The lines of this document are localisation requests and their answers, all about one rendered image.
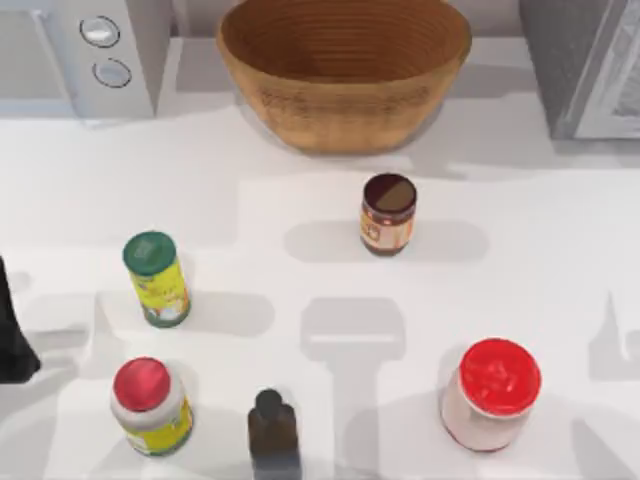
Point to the pale microwave oven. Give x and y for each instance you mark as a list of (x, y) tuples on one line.
[(60, 65)]

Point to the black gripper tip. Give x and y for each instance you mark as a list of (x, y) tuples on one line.
[(11, 345)]

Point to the brown woven basket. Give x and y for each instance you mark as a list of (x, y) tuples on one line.
[(345, 95)]

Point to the red-lidded yellow bottle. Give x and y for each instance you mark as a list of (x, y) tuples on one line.
[(150, 410)]

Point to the green-lidded yellow can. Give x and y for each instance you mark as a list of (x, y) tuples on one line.
[(157, 285)]

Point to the grey microwave knob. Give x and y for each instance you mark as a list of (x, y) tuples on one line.
[(99, 31), (112, 73)]

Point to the brown jar with dark lid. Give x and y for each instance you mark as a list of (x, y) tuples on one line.
[(388, 216)]

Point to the red-lidded white jar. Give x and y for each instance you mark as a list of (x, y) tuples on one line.
[(492, 395)]

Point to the dark brown bottle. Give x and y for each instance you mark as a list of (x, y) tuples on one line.
[(274, 435)]

